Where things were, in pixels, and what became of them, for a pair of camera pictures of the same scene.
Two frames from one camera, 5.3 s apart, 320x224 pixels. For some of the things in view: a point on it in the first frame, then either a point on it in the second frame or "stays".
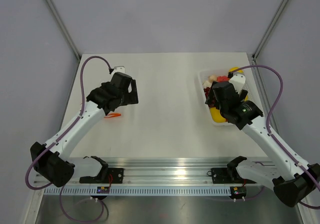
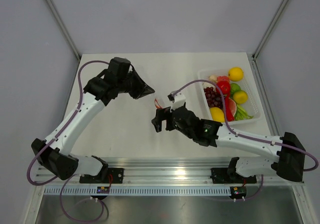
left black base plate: [106, 175] stays
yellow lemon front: [216, 115] stays
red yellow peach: [222, 78] stays
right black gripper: [210, 96] → [162, 114]
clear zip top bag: [111, 115] → [157, 104]
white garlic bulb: [212, 78] stays
